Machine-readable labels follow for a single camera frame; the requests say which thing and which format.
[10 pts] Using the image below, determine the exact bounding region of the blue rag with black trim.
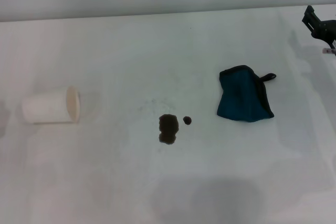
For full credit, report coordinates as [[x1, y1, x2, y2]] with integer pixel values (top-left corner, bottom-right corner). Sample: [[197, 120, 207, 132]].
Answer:
[[216, 65, 277, 123]]

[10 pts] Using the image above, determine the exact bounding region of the white paper cup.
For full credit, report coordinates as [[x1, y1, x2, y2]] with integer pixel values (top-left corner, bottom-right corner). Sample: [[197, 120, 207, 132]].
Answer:
[[22, 85, 81, 124]]

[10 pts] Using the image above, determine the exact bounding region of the large black water stain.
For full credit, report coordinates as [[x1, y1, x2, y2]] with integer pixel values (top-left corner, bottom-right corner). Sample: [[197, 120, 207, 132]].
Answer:
[[158, 113, 180, 146]]

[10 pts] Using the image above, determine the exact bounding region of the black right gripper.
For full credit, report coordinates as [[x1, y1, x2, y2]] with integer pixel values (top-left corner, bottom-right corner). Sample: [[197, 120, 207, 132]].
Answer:
[[301, 5, 336, 49]]

